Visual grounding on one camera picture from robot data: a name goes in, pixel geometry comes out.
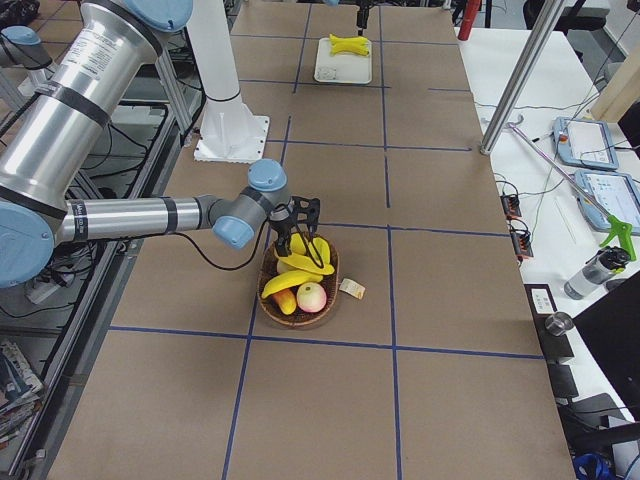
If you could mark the red cylinder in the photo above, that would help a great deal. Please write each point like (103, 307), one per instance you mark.
(470, 12)

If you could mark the small metal cup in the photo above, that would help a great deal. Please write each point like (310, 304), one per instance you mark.
(559, 323)

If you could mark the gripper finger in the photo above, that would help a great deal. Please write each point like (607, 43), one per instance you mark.
(362, 15)

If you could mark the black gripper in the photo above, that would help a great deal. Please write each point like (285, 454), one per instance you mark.
(283, 231)

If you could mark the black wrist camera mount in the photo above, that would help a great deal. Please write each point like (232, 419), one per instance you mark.
(306, 211)

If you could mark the teach pendant tablet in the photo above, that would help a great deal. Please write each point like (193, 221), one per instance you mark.
(618, 193)
(585, 143)

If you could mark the yellow lemon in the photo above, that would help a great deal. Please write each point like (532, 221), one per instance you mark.
(299, 244)

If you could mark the metal stand with green clip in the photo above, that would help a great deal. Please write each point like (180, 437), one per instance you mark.
(618, 229)

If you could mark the stack of magazines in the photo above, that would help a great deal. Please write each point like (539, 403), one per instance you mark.
(20, 391)

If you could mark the brown wicker basket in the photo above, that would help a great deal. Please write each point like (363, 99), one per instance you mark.
(299, 318)

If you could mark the red pink apple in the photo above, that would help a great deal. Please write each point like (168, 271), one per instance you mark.
(311, 297)

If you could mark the clear water bottle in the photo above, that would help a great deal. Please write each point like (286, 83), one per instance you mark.
(603, 266)

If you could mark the yellow star fruit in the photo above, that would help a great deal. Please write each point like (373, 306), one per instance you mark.
(324, 248)

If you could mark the white rectangular tray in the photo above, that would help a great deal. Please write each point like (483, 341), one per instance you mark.
(341, 68)

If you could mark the upper teach pendant tablet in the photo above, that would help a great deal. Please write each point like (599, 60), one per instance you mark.
(585, 143)

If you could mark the lower teach pendant tablet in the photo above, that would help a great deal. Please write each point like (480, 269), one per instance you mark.
(618, 193)

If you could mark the orange mango fruit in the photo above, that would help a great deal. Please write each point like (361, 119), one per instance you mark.
(286, 301)

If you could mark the aluminium frame post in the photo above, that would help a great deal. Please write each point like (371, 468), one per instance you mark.
(538, 37)

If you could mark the yellow banana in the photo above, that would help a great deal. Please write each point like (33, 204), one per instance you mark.
(357, 40)
(359, 49)
(287, 280)
(302, 262)

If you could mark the paper price tag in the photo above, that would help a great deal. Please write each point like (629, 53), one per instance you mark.
(352, 288)

